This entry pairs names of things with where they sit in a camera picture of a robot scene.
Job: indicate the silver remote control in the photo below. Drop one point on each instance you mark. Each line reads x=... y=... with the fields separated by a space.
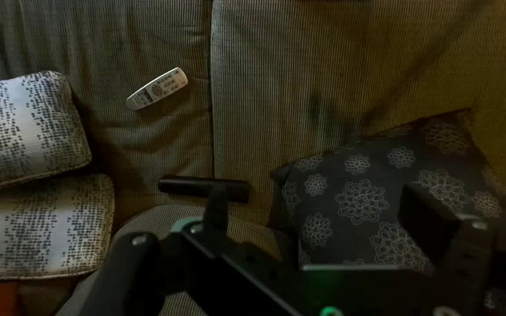
x=157 y=88

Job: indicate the white grey speckled pillow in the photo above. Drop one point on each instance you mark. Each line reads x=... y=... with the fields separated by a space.
x=22 y=125
x=36 y=228

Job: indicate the black remote control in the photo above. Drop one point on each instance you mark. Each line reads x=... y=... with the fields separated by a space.
x=203 y=188

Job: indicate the dark floral pattern pillow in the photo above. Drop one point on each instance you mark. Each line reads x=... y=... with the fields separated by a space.
x=370 y=199

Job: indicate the grey-green sofa back cushion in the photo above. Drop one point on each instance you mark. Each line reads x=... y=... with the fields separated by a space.
x=154 y=220

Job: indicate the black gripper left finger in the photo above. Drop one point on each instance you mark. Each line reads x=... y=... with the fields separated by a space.
x=131 y=272

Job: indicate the grey-green fabric sofa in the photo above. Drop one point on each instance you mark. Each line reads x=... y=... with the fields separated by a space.
x=300 y=70

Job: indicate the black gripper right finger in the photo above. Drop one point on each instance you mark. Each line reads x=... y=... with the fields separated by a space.
x=466 y=264

